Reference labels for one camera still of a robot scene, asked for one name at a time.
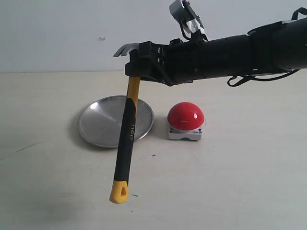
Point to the red dome push button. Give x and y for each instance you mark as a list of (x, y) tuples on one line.
[(185, 121)]

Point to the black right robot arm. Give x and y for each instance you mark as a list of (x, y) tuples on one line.
[(272, 49)]

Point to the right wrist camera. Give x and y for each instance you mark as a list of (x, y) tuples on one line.
[(190, 24)]

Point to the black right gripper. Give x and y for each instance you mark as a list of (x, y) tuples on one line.
[(179, 63)]

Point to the yellow black claw hammer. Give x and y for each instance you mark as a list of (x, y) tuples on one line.
[(120, 187)]

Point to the round steel plate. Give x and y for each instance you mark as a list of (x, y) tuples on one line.
[(100, 123)]

